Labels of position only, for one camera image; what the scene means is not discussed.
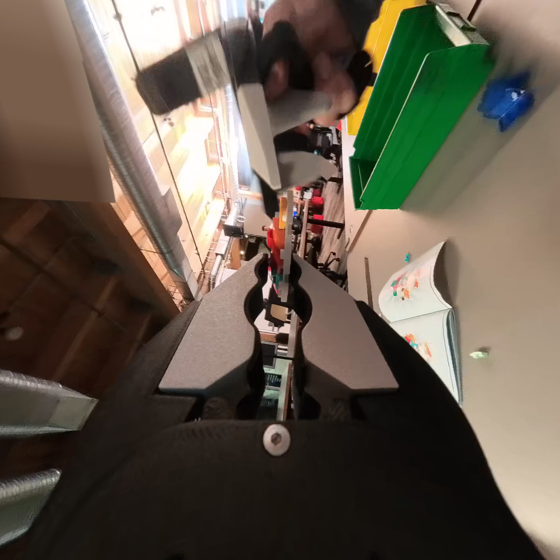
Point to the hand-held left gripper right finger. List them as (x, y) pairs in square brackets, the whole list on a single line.
[(345, 350)]

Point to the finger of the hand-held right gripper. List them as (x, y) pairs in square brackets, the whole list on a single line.
[(306, 168), (260, 135)]

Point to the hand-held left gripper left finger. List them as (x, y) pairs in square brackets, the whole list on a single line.
[(210, 345)]

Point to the round colourful lego build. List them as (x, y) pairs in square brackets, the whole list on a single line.
[(280, 245)]

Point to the lego instruction booklet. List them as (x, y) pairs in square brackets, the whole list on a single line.
[(420, 315)]

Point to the pale green lego piece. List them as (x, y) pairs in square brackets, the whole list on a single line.
[(480, 353)]

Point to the person's right hand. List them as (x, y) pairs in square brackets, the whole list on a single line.
[(323, 39)]

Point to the wooden back chair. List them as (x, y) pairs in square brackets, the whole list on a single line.
[(279, 313)]

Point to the yellow plastic bin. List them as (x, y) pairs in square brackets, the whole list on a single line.
[(380, 30)]

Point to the blue plastic object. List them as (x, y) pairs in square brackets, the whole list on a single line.
[(505, 100)]

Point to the black wall monitor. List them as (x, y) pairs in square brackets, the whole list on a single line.
[(232, 230)]

